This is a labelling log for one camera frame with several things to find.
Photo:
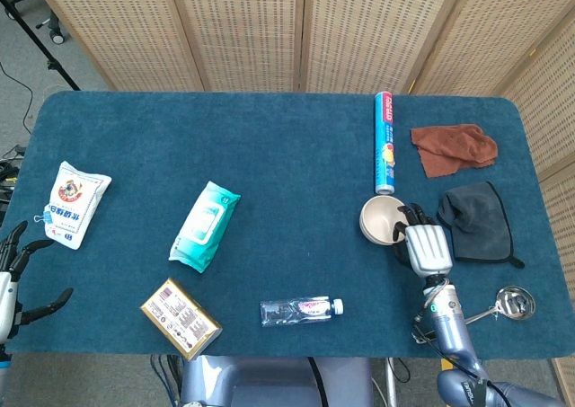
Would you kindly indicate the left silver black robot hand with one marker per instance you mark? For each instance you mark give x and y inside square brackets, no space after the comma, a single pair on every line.
[5,290]

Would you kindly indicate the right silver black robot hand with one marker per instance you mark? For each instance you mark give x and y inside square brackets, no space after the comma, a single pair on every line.
[429,247]

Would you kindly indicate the beige bowl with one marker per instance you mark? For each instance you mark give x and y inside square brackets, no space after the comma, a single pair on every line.
[379,218]
[375,241]

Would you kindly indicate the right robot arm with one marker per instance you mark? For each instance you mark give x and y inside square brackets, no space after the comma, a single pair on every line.
[453,330]

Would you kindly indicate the dark grey cloth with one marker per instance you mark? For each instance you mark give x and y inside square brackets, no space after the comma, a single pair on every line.
[478,223]

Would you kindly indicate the blue binder clip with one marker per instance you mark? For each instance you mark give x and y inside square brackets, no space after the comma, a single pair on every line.
[45,216]

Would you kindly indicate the brown cloth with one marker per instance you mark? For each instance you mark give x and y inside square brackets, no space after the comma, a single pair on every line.
[453,148]

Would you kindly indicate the white printed bag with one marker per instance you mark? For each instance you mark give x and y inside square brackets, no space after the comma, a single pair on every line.
[74,205]

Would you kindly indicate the blue cling film roll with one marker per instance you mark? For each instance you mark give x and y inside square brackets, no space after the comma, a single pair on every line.
[385,142]

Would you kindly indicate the clear plastic water bottle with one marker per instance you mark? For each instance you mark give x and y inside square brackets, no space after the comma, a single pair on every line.
[296,312]

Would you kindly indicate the gold wrapped box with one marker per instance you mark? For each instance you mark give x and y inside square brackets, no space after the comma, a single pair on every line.
[179,319]

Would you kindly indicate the blue grey robot torso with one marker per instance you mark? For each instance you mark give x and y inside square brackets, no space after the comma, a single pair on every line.
[278,382]

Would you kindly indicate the green wet wipes pack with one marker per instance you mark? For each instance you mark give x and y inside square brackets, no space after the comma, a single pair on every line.
[204,225]

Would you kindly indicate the black tripod pole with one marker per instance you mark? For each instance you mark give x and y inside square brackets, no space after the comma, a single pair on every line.
[40,43]

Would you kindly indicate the woven folding screen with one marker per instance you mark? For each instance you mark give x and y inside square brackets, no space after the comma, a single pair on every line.
[287,29]

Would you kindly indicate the office chair wheel base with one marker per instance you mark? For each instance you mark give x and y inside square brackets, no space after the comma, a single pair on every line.
[49,25]

